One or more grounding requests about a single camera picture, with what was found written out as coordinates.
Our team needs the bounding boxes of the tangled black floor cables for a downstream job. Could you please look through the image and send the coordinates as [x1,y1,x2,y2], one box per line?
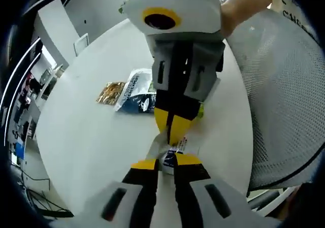
[19,169,75,219]

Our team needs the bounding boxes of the clear skincare sachet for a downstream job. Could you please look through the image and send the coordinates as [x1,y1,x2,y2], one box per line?
[145,132,201,176]

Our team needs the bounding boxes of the white printed shirt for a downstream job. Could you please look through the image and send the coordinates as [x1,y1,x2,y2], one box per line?
[266,0,321,40]

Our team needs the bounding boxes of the grey mesh chair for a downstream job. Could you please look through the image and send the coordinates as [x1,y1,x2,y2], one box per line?
[224,9,325,191]

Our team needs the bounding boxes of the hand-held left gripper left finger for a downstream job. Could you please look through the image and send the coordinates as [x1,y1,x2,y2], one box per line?
[95,159,160,228]

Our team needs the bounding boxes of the white chair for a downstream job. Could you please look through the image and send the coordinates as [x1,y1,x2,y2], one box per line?
[73,33,90,56]

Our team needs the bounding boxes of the gold foil skincare sachet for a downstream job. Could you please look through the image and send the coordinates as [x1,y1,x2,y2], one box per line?
[95,81,127,107]

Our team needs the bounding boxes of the blue storage box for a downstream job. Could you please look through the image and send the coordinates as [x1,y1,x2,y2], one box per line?
[14,141,25,160]

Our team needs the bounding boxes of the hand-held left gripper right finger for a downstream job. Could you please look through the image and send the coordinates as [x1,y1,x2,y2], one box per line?
[173,153,249,228]

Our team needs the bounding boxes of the green black skincare sachet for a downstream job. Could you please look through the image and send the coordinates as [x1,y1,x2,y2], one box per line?
[113,67,206,119]

